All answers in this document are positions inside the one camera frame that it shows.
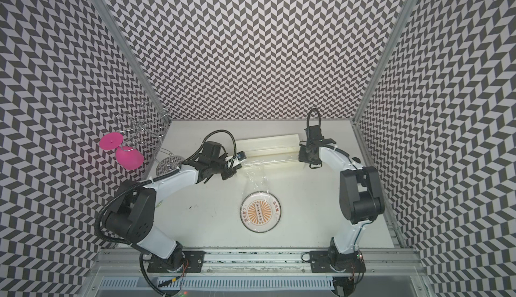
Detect white plate orange sunburst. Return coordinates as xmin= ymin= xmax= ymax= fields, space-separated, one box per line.
xmin=240 ymin=192 xmax=282 ymax=233

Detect clear plastic wrap sheet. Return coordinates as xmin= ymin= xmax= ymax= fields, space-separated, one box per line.
xmin=240 ymin=167 xmax=300 ymax=201

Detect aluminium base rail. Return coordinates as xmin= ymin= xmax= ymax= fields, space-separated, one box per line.
xmin=90 ymin=247 xmax=426 ymax=278

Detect aluminium corner post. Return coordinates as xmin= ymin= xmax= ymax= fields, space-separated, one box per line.
xmin=352 ymin=0 xmax=418 ymax=125
xmin=89 ymin=0 xmax=165 ymax=111

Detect chrome wire glass rack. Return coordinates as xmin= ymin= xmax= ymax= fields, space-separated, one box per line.
xmin=114 ymin=108 xmax=183 ymax=176

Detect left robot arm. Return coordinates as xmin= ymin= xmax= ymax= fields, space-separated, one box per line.
xmin=94 ymin=141 xmax=247 ymax=271

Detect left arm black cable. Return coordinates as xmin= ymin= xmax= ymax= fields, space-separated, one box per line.
xmin=193 ymin=129 xmax=238 ymax=161

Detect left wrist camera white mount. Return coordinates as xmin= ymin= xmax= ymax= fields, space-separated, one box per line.
xmin=231 ymin=151 xmax=247 ymax=165

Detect pink plastic wine glass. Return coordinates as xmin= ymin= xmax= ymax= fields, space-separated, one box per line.
xmin=99 ymin=132 xmax=145 ymax=170

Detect aluminium corner post right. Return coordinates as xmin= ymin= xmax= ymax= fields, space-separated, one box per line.
xmin=352 ymin=0 xmax=418 ymax=125

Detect aluminium corner post left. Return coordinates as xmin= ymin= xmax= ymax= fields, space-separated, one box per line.
xmin=89 ymin=0 xmax=165 ymax=111

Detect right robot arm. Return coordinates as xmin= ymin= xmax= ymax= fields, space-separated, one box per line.
xmin=298 ymin=125 xmax=385 ymax=272

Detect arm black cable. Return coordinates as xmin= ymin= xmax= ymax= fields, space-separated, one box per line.
xmin=193 ymin=129 xmax=238 ymax=161
xmin=306 ymin=108 xmax=323 ymax=131

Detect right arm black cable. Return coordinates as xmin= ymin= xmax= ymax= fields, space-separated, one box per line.
xmin=306 ymin=108 xmax=323 ymax=131

